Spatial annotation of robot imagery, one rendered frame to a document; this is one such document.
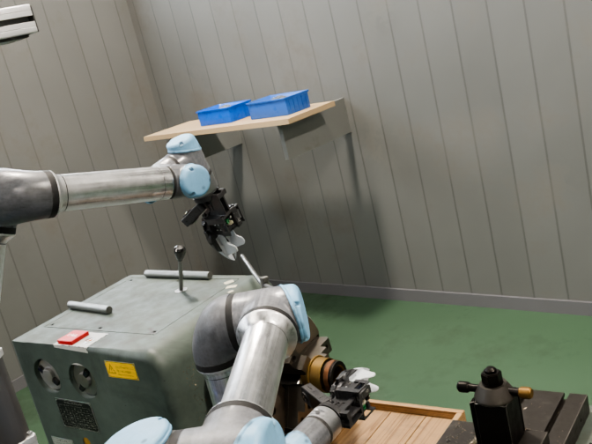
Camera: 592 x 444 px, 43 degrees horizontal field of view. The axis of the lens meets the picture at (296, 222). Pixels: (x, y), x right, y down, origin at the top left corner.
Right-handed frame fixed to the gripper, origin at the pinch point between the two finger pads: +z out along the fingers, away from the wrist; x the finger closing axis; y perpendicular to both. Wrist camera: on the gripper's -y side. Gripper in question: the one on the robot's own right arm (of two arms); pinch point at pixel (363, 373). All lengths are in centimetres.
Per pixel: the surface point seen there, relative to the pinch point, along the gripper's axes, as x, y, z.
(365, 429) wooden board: -19.1, -6.4, 4.1
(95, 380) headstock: 9, -61, -29
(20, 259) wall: -26, -353, 143
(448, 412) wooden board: -17.4, 13.1, 13.3
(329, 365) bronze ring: 4.0, -5.9, -4.4
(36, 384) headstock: 5, -88, -29
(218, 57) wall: 70, -256, 279
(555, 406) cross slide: -10.6, 40.9, 10.6
